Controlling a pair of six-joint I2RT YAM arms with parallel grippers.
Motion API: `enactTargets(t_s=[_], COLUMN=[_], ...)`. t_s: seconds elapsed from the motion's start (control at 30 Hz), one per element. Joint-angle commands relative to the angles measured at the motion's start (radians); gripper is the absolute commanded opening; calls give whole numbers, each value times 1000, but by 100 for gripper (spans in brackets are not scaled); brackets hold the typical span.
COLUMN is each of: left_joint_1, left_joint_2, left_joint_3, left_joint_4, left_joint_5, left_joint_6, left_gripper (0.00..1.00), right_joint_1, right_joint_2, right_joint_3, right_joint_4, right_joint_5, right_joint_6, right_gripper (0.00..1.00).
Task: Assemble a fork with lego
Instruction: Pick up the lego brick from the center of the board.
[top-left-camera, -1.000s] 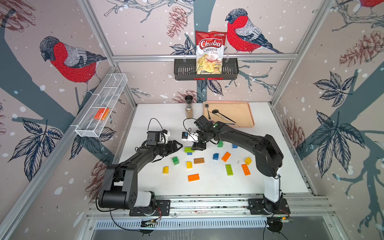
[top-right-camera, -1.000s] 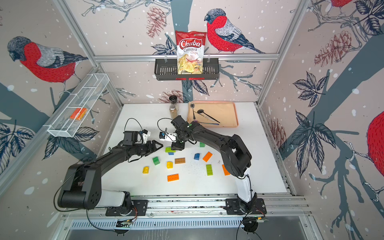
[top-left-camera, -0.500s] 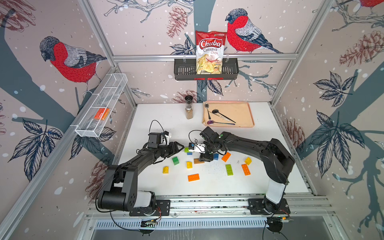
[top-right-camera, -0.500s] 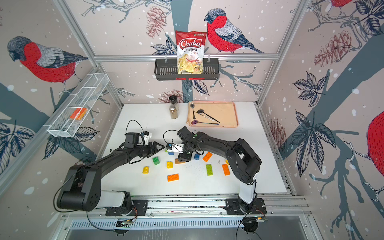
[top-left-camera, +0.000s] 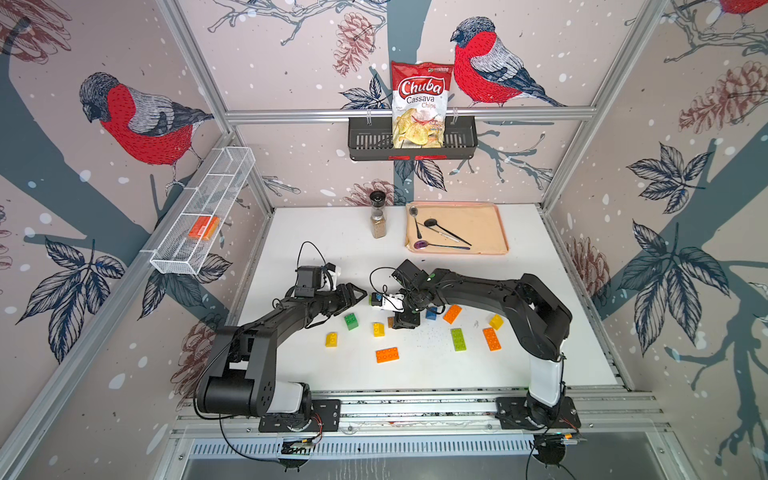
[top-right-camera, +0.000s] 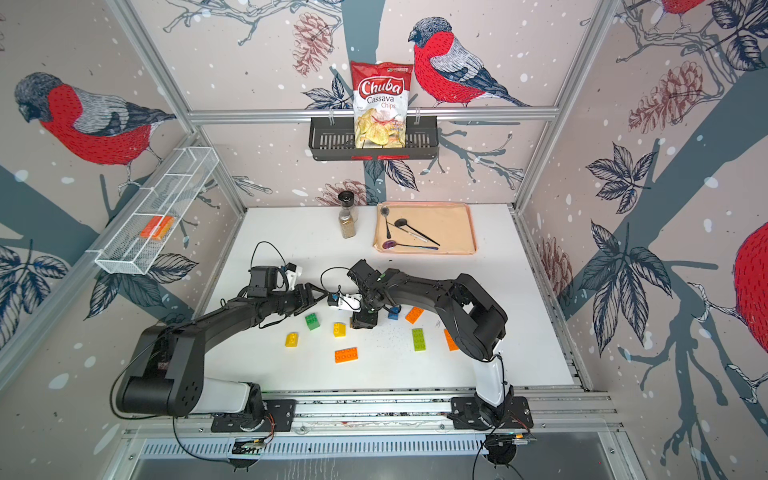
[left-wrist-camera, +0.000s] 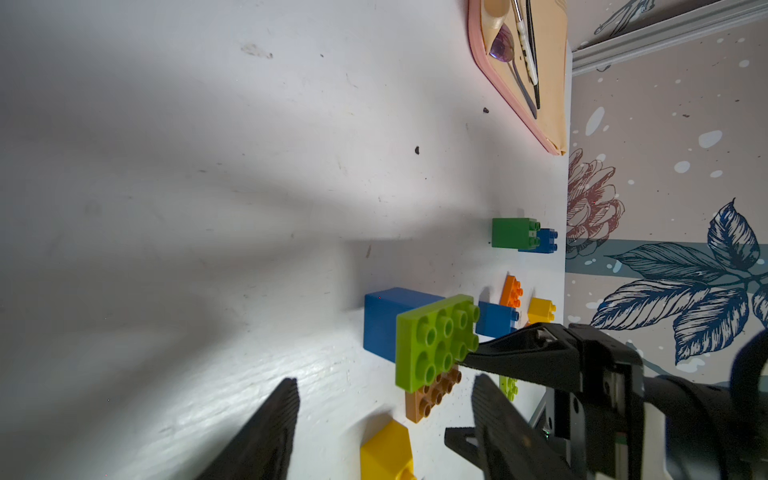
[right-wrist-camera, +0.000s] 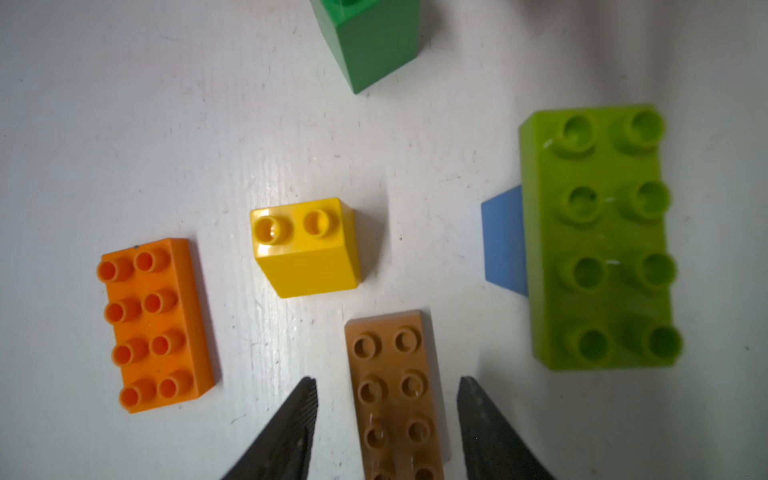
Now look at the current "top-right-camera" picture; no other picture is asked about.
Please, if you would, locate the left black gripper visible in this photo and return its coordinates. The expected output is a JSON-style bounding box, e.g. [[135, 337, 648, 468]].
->
[[268, 282, 328, 316]]

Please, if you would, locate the green square brick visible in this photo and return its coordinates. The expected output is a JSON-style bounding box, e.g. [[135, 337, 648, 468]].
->
[[305, 313, 321, 331]]

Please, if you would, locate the orange brick front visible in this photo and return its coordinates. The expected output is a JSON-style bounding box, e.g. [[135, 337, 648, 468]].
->
[[334, 347, 359, 364]]

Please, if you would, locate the orange brick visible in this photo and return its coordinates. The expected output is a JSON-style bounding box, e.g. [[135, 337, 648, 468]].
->
[[405, 307, 424, 324], [443, 329, 459, 351], [334, 347, 359, 364]]

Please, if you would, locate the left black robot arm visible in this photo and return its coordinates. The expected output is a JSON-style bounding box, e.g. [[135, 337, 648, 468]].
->
[[114, 283, 328, 424]]

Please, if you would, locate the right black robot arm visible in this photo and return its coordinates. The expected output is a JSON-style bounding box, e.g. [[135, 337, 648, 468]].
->
[[347, 260, 514, 431]]

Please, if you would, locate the orange brick centre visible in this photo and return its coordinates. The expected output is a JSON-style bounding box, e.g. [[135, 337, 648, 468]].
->
[[405, 307, 424, 324]]

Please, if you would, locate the yellow brick left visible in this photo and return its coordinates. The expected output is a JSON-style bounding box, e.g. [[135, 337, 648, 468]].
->
[[285, 332, 299, 348]]

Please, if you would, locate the purple spoon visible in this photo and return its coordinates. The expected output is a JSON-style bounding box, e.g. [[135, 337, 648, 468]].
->
[[382, 240, 439, 250]]

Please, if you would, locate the lime green flat brick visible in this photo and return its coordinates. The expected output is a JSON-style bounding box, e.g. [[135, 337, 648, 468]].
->
[[411, 328, 426, 352]]

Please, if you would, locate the black spoon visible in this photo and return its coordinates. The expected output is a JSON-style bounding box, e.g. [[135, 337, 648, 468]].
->
[[394, 218, 440, 246]]

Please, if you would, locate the small grey spoon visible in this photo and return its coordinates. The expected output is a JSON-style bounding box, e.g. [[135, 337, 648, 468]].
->
[[380, 206, 392, 240]]

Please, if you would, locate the orange flat brick right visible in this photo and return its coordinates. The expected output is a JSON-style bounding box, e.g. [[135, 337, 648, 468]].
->
[[443, 329, 459, 351]]

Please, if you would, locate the beige tray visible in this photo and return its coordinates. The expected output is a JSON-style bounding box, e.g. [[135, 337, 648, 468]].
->
[[373, 202, 477, 256]]

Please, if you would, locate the glass spice shaker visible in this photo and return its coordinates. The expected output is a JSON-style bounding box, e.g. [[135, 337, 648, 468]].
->
[[338, 190, 356, 239]]

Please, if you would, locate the Chuba cassava chips bag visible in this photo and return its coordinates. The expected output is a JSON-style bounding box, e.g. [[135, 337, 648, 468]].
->
[[350, 62, 413, 149]]

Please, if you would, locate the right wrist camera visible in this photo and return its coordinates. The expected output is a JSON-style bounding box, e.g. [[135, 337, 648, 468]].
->
[[327, 293, 362, 312]]

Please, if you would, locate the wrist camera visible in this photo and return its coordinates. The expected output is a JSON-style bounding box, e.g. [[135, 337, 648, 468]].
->
[[245, 263, 302, 298], [327, 293, 362, 312]]

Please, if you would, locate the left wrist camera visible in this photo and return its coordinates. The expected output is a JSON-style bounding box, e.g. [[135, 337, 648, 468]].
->
[[245, 263, 302, 298]]

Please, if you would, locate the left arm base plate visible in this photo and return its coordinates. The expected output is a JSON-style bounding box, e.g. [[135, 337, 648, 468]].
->
[[211, 399, 297, 434]]

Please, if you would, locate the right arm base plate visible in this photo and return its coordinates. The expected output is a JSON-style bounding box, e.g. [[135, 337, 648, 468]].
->
[[447, 395, 534, 431]]

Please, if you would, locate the black wall basket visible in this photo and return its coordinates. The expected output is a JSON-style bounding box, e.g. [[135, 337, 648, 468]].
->
[[309, 114, 439, 161]]

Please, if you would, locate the orange block in wire basket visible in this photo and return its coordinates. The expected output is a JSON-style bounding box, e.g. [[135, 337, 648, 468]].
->
[[139, 216, 175, 241]]

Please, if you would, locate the white wire wall basket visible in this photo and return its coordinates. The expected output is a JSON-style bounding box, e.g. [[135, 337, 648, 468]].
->
[[95, 146, 219, 275]]

